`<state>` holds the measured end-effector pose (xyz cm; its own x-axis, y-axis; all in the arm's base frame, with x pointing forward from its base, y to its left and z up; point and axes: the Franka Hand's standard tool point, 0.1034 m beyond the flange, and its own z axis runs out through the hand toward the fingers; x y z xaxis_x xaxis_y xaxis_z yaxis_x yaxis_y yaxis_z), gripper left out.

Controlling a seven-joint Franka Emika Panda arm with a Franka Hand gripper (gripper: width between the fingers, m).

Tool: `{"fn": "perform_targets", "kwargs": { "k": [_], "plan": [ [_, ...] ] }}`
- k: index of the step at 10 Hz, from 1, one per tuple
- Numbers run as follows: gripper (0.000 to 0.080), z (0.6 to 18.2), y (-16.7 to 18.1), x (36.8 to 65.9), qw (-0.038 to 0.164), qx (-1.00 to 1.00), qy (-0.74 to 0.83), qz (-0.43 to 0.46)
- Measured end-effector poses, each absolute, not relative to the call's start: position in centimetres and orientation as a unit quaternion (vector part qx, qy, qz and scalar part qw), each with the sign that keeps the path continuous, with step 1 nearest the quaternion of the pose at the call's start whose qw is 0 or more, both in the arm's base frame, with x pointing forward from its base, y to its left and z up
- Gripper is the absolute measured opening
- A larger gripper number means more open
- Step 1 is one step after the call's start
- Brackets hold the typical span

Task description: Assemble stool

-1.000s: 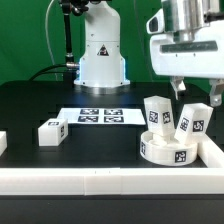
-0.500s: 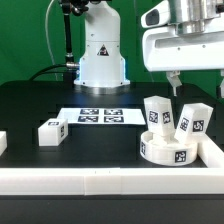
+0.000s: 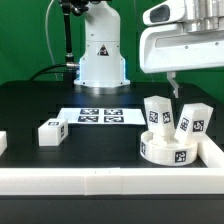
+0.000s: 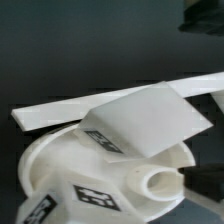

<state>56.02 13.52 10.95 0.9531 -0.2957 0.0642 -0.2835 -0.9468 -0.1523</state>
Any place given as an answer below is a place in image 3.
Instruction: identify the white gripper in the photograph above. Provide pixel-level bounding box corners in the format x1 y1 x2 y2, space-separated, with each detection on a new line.
139 23 224 98

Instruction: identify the white cable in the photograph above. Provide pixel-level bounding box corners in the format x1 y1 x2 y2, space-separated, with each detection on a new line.
44 0 59 81

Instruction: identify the paper sheet with markers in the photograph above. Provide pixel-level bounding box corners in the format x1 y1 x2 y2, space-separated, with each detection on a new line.
57 108 146 125

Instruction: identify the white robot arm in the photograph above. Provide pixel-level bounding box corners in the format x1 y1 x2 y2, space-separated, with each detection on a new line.
75 0 224 96

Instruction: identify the black cable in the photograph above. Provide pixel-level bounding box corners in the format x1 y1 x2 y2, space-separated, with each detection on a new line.
28 63 76 82

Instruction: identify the white round stool seat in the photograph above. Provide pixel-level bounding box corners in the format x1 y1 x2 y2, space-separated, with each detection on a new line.
140 131 198 166

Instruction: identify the white U-shaped fence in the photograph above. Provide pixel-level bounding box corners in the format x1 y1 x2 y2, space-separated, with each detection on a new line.
0 137 224 195

